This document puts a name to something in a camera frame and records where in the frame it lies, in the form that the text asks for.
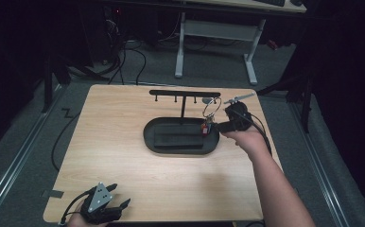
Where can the white-legged desk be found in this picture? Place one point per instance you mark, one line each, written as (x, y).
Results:
(218, 31)

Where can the black keyboard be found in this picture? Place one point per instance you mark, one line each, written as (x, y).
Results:
(270, 2)

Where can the black computer tower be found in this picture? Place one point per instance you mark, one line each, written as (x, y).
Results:
(112, 31)

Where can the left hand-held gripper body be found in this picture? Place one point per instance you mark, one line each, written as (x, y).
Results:
(100, 201)

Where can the black metal stand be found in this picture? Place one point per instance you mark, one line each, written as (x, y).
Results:
(300, 88)
(53, 82)

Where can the grey round table grommet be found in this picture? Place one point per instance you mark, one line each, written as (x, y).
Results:
(206, 101)

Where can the metal floor rail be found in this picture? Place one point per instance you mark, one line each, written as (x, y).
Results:
(16, 157)
(322, 170)

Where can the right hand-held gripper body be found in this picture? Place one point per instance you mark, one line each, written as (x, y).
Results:
(240, 116)

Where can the person's left hand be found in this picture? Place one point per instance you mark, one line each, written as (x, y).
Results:
(83, 222)

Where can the black key rack with tray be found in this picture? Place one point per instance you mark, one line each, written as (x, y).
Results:
(177, 150)

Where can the small red object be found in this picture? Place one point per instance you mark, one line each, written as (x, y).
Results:
(272, 44)

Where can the black computer mouse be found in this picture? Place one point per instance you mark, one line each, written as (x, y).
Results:
(296, 2)

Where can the person's right hand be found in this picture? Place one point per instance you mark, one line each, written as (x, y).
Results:
(250, 140)

